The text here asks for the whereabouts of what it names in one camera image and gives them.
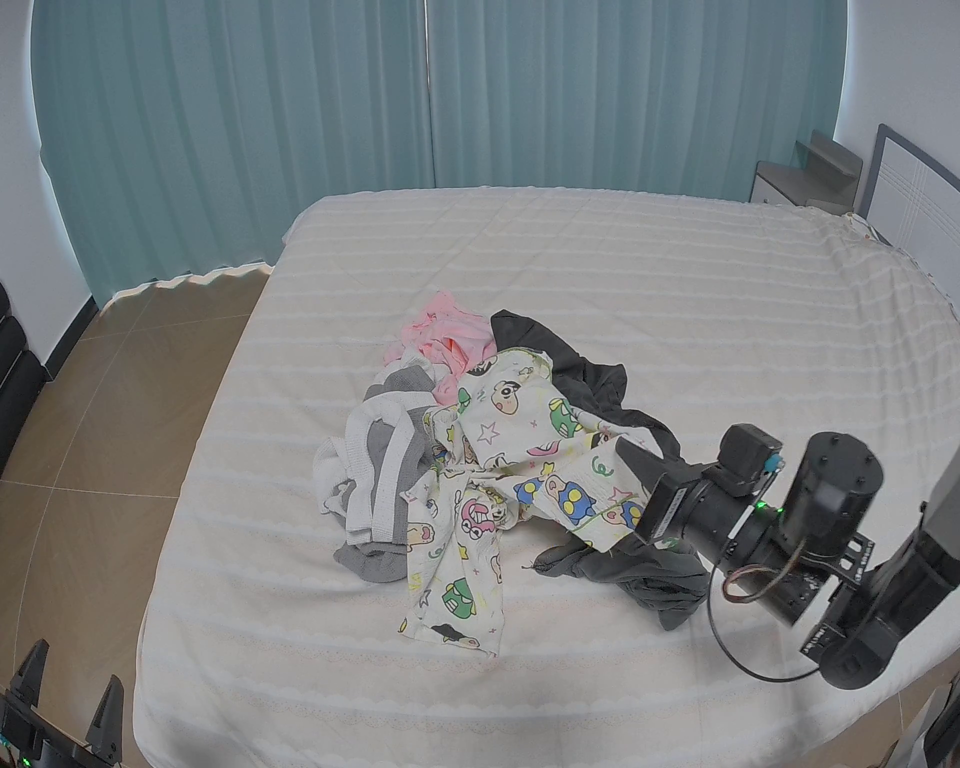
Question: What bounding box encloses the white printed pyjama top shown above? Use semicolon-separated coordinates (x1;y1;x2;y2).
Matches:
401;348;654;657

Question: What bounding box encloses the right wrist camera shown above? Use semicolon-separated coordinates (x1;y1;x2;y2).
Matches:
701;423;786;500

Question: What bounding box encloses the dark grey garment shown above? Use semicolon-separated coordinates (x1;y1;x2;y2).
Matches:
534;536;714;633

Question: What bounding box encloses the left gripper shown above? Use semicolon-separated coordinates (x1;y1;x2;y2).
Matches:
0;639;125;768

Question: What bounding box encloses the grey and white garment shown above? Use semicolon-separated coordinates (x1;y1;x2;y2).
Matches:
313;358;444;586

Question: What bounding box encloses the black garment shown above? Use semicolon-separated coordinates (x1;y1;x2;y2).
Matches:
489;309;687;470

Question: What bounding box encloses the black cable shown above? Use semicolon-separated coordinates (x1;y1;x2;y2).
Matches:
705;536;826;684

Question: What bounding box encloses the black padded chair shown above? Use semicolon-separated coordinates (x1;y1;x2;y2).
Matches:
0;281;39;481

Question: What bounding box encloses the pink garment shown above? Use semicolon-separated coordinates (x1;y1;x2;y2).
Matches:
382;291;500;410

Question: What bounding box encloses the bed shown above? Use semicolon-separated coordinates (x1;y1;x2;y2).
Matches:
133;123;960;768

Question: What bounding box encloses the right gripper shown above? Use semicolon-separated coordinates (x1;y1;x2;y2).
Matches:
615;437;785;573

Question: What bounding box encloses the grey bedside table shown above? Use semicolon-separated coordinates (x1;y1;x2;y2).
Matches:
752;129;864;219

